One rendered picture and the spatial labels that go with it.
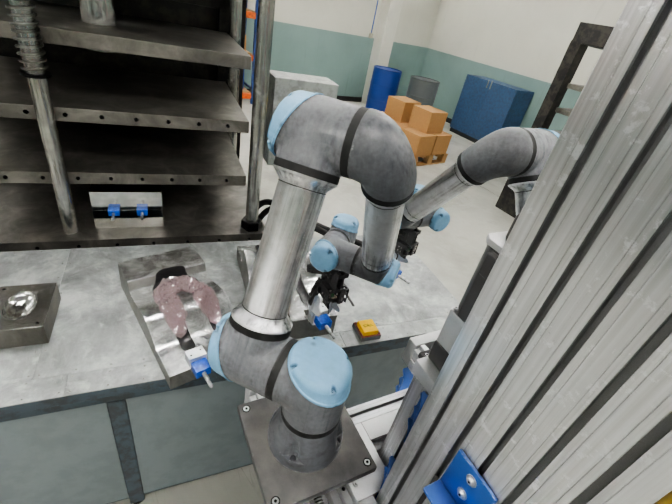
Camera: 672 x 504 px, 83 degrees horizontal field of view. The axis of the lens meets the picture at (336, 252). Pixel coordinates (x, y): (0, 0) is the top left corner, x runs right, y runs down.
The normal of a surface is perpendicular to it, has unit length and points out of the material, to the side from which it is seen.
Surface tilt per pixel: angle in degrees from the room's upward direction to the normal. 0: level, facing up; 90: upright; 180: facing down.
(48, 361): 0
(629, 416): 90
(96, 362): 0
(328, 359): 8
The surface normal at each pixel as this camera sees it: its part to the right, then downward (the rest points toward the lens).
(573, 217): -0.88, 0.11
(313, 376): 0.30, -0.77
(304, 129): -0.27, 0.11
